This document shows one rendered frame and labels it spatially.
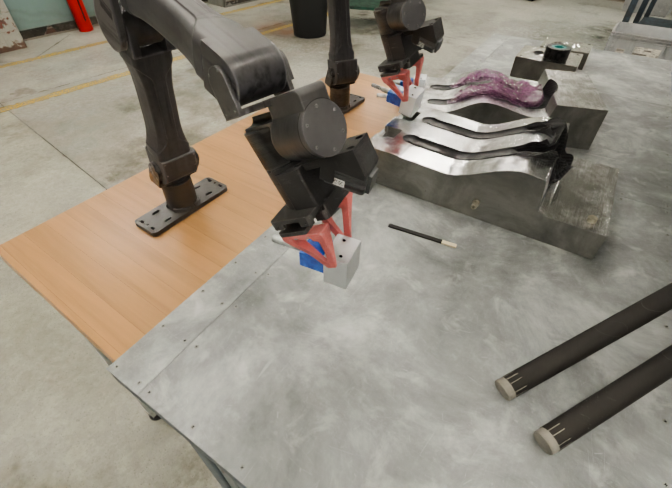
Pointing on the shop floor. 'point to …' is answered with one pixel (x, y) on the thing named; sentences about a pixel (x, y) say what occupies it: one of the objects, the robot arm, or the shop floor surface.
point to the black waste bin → (308, 10)
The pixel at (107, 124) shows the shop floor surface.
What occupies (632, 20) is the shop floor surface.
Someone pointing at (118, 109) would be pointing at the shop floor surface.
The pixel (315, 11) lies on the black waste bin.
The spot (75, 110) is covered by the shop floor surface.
